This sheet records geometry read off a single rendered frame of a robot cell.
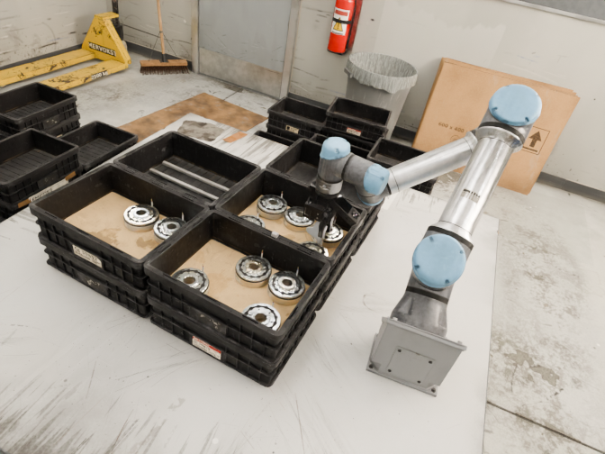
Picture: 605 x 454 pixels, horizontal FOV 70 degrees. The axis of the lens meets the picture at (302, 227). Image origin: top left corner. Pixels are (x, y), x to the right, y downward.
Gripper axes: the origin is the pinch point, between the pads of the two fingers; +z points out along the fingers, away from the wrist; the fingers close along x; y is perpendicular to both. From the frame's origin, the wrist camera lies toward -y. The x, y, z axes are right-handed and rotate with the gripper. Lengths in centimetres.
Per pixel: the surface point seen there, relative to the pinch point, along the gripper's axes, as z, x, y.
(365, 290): 15.2, -0.3, -17.9
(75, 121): 45, -47, 174
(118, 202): 0, 23, 64
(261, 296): -0.9, 30.9, 4.7
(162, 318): 5, 47, 26
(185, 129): 20, -47, 94
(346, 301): 14.4, 8.0, -14.0
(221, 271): -0.6, 29.2, 19.0
